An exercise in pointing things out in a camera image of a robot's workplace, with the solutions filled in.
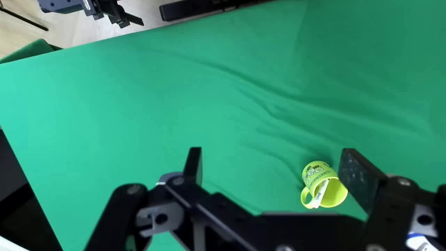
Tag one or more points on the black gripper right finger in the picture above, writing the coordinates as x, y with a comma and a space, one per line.
361, 177

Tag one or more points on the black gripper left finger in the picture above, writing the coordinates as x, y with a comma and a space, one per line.
193, 167

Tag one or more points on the white blue marker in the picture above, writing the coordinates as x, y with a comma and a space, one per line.
318, 197

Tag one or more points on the yellow plastic mug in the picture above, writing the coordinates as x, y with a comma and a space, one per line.
312, 174

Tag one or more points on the green table cloth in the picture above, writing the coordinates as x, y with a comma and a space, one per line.
261, 91

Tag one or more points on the black camera tripod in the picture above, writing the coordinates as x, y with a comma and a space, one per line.
95, 9

